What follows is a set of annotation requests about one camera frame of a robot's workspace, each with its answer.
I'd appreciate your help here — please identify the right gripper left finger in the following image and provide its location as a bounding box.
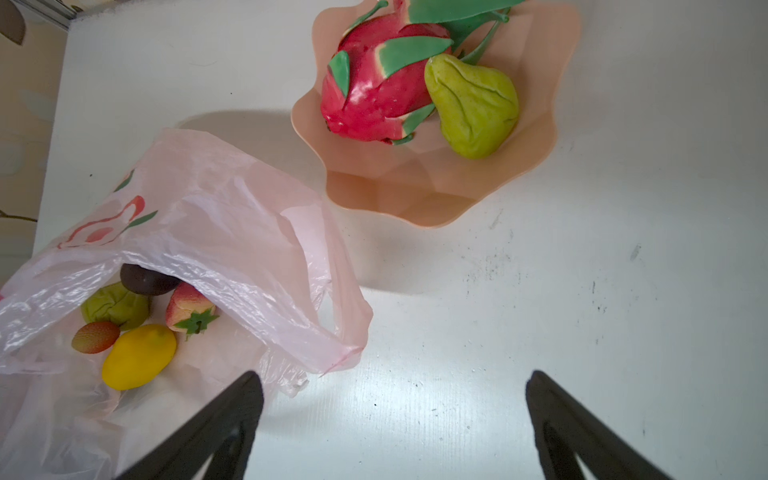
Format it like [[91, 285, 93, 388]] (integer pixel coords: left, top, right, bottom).
[[119, 371, 265, 480]]

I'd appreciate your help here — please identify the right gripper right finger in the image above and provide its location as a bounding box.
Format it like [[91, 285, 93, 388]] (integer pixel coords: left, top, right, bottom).
[[525, 370, 669, 479]]

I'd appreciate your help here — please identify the yellow lemon toy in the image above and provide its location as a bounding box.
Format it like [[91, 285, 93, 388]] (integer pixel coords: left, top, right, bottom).
[[102, 324, 177, 391]]

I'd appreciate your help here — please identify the large strawberry toy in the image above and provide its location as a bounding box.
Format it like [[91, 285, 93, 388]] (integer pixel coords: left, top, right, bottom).
[[165, 282, 219, 339]]

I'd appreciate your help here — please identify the small strawberry toy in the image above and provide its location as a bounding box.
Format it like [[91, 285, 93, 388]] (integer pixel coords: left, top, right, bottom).
[[71, 321, 121, 354]]

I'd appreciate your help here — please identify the green pear toy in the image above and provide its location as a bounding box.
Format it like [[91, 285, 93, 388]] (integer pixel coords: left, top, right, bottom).
[[80, 282, 151, 331], [424, 54, 520, 160]]

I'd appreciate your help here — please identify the dark purple mangosteen toy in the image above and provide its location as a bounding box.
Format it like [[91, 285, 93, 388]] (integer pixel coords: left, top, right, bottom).
[[120, 264, 181, 296]]

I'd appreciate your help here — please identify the pink plastic fruit-print bag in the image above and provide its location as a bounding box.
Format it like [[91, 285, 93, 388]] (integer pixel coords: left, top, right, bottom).
[[1, 130, 373, 479]]

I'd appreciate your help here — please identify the orange fruit plate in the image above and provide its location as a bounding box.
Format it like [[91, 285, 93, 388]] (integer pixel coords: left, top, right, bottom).
[[291, 1, 582, 228]]

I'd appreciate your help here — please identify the pink dragon fruit toy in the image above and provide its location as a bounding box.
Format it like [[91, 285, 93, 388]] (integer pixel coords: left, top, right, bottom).
[[320, 0, 515, 145]]

